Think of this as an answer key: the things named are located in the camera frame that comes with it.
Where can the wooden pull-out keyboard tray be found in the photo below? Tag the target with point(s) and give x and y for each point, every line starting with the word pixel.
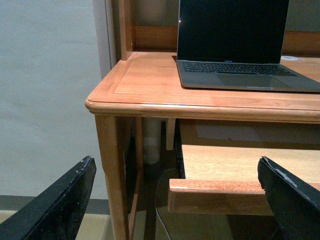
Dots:
pixel 224 180

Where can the black left drawer rail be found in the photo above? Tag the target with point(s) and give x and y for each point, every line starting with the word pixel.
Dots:
pixel 179 151

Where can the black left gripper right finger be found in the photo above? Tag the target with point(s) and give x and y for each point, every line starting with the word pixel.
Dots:
pixel 294 203

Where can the wooden desk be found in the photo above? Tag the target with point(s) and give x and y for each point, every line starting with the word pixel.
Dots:
pixel 145 84

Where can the grey open laptop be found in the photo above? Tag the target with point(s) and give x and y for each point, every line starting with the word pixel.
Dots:
pixel 236 45

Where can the white pipe with grey base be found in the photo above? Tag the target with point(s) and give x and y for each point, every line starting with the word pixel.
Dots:
pixel 151 130

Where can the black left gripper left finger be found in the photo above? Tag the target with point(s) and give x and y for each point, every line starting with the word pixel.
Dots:
pixel 57 213

